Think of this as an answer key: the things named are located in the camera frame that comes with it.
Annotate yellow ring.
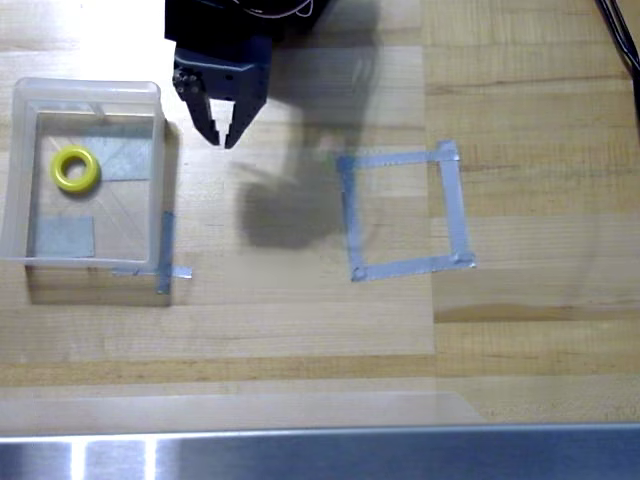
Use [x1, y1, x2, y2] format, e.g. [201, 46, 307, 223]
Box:
[48, 144, 103, 196]

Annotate clear plastic container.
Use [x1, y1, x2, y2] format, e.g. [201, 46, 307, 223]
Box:
[0, 77, 167, 267]

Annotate grey tape patch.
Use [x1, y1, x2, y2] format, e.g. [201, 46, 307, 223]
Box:
[32, 215, 98, 260]
[81, 124, 153, 183]

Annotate transparent film sheet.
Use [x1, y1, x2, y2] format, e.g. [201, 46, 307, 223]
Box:
[0, 45, 436, 358]
[0, 391, 487, 432]

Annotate metal table edge rail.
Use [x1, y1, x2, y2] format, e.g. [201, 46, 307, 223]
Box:
[0, 423, 640, 480]

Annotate black cable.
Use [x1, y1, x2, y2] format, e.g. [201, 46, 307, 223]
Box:
[610, 0, 640, 127]
[594, 0, 640, 71]

